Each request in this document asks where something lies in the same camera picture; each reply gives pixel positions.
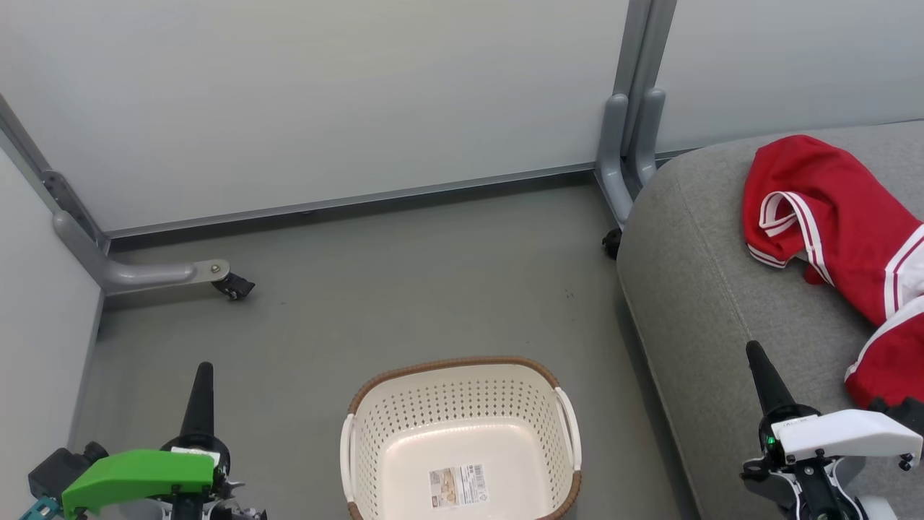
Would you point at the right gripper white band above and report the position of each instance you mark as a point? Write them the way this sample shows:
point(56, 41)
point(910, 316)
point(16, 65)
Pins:
point(844, 433)

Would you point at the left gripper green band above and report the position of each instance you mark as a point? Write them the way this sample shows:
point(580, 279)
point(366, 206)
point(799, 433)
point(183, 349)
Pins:
point(137, 473)

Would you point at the red garment with white stripes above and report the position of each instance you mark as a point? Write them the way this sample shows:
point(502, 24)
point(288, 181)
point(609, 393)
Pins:
point(837, 209)

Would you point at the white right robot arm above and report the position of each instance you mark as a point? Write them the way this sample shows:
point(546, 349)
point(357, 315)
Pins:
point(877, 510)

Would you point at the cream perforated laundry basket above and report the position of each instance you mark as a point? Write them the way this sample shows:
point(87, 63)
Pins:
point(462, 419)

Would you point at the grey fabric sofa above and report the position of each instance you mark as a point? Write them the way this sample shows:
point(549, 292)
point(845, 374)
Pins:
point(707, 303)

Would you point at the black caster wheel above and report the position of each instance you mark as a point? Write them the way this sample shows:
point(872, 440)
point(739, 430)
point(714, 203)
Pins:
point(234, 287)
point(613, 244)

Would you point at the long grey partition foot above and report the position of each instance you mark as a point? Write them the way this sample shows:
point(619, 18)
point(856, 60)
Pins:
point(144, 274)

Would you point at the paper label sticker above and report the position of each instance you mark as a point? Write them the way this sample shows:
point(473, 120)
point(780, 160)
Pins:
point(458, 485)

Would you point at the dark wrist camera box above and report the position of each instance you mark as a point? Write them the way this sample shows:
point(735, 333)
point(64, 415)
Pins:
point(902, 414)

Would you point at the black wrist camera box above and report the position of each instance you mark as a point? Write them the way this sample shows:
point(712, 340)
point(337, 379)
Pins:
point(61, 466)

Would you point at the grey partition bottom rail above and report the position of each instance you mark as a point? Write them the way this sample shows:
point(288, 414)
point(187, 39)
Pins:
point(361, 202)

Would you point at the grey partition post with bracket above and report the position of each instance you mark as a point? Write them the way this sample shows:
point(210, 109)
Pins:
point(50, 180)

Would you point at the grey partition frame post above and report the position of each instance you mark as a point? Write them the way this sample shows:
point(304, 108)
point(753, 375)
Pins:
point(646, 43)

